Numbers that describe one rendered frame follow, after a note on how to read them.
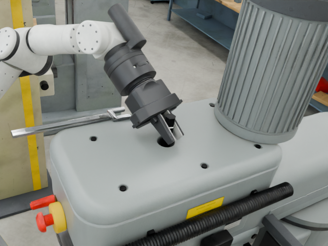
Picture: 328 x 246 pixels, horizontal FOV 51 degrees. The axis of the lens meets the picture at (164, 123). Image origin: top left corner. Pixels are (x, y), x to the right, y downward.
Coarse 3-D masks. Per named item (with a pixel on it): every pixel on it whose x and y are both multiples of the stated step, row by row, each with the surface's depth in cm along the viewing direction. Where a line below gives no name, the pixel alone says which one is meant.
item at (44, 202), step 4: (48, 196) 78; (52, 196) 78; (36, 200) 77; (40, 200) 77; (44, 200) 77; (48, 200) 77; (52, 200) 78; (32, 204) 76; (36, 204) 76; (40, 204) 77; (44, 204) 77; (48, 204) 77; (32, 208) 76; (36, 208) 76
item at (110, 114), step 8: (112, 112) 76; (120, 112) 78; (72, 120) 72; (80, 120) 72; (88, 120) 72; (96, 120) 73; (104, 120) 74; (112, 120) 74; (120, 120) 75; (24, 128) 68; (32, 128) 68; (40, 128) 68; (48, 128) 68; (56, 128) 69; (16, 136) 66
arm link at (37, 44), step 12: (48, 24) 79; (24, 36) 80; (36, 36) 78; (48, 36) 77; (60, 36) 75; (24, 48) 80; (36, 48) 79; (48, 48) 78; (60, 48) 76; (12, 60) 80; (24, 60) 82; (36, 60) 84; (48, 60) 87; (36, 72) 87
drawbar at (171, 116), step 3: (168, 114) 68; (171, 114) 68; (165, 117) 67; (168, 117) 67; (171, 117) 67; (174, 117) 67; (165, 120) 68; (168, 120) 67; (171, 120) 67; (174, 120) 67; (168, 123) 67; (171, 123) 68; (174, 123) 69; (168, 126) 68; (171, 126) 68; (171, 129) 68; (162, 138) 70; (162, 141) 71; (162, 144) 71; (165, 144) 70
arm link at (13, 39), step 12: (0, 36) 79; (12, 36) 78; (0, 48) 78; (12, 48) 78; (0, 60) 82; (0, 72) 83; (12, 72) 85; (24, 72) 89; (0, 84) 85; (0, 96) 88
